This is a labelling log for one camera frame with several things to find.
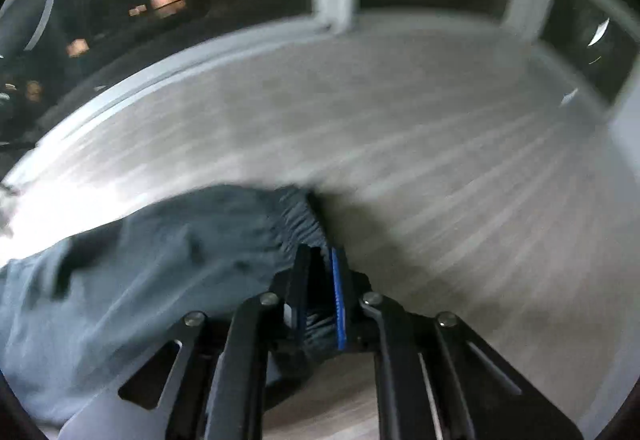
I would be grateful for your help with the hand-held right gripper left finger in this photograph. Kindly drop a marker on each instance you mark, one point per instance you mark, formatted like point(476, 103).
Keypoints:
point(302, 290)

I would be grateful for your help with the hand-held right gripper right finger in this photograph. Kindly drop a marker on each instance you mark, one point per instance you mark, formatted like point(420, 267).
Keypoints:
point(339, 300)

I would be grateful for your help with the dark grey pants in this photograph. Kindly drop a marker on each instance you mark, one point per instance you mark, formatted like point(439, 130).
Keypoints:
point(150, 260)

